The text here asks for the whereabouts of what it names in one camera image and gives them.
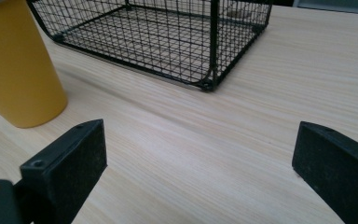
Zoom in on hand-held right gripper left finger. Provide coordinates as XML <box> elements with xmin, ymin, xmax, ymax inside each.
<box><xmin>14</xmin><ymin>119</ymin><xmax>108</xmax><ymax>224</ymax></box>

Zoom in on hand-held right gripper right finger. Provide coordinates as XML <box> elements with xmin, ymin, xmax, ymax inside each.
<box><xmin>291</xmin><ymin>120</ymin><xmax>358</xmax><ymax>224</ymax></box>

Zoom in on black wire mesh basket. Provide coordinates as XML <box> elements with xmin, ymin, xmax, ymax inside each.
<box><xmin>26</xmin><ymin>0</ymin><xmax>274</xmax><ymax>92</ymax></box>

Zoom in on yellow cup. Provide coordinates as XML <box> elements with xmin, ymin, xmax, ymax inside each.
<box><xmin>0</xmin><ymin>0</ymin><xmax>69</xmax><ymax>129</ymax></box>

